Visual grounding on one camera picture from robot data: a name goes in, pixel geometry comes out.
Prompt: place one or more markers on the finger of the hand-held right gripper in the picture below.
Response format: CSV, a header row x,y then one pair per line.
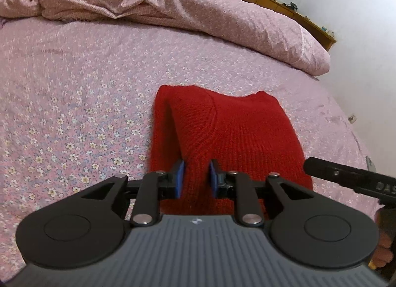
x,y
331,172

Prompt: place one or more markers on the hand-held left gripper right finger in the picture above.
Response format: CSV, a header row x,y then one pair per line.
x,y
215,178

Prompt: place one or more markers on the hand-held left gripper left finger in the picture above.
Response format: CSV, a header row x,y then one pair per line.
x,y
179,178

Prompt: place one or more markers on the red knit sweater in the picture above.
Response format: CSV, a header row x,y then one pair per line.
x,y
241,126

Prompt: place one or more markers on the person's right hand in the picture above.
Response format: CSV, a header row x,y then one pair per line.
x,y
383,246

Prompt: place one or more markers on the small grey object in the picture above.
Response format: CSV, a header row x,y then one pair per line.
x,y
369,163

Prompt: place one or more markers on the small teal jar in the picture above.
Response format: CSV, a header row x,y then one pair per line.
x,y
326,30

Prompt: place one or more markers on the small black object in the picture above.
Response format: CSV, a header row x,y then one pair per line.
x,y
291,5

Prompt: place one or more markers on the wooden headboard shelf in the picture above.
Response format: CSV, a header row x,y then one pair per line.
x,y
278,2

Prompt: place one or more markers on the white wall socket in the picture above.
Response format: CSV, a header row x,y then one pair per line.
x,y
352,117

